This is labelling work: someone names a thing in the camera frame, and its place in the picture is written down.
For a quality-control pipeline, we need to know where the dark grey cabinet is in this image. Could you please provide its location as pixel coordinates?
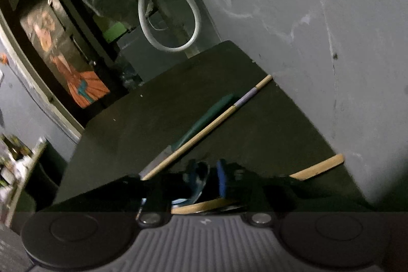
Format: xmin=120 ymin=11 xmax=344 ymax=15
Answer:
xmin=118 ymin=33 xmax=192 ymax=82

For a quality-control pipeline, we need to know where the plain wooden chopstick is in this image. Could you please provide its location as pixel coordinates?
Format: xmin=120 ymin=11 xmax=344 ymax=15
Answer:
xmin=171 ymin=153 xmax=345 ymax=215

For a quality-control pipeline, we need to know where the pile of dark plastic bags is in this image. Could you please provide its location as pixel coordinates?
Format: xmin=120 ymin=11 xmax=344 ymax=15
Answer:
xmin=117 ymin=58 xmax=145 ymax=88

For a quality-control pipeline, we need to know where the dark door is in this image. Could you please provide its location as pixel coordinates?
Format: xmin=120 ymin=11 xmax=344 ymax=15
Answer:
xmin=0 ymin=0 xmax=128 ymax=129

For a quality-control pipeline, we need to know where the pale door frame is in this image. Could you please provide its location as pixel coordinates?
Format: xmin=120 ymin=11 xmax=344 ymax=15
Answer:
xmin=0 ymin=14 xmax=83 ymax=143

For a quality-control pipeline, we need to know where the green-handled knife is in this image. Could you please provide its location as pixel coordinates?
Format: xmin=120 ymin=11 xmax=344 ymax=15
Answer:
xmin=139 ymin=94 xmax=235 ymax=179

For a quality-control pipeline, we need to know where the purple-banded wooden chopstick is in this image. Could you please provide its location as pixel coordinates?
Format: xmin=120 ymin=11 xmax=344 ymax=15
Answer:
xmin=141 ymin=74 xmax=274 ymax=181

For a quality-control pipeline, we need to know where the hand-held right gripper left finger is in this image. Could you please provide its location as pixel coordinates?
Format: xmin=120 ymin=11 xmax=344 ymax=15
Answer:
xmin=96 ymin=160 xmax=209 ymax=226

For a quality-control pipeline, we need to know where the metal spoon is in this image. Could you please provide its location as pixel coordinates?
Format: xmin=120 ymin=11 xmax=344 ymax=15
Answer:
xmin=172 ymin=162 xmax=211 ymax=209

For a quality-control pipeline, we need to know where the painted figure poster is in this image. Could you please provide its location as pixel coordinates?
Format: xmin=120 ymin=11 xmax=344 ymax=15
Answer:
xmin=19 ymin=0 xmax=110 ymax=108

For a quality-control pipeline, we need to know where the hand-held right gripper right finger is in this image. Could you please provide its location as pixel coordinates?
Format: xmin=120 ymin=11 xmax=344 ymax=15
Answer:
xmin=216 ymin=159 xmax=319 ymax=226

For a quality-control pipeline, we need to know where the green box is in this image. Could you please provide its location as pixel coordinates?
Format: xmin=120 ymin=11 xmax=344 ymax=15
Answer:
xmin=104 ymin=22 xmax=126 ymax=43

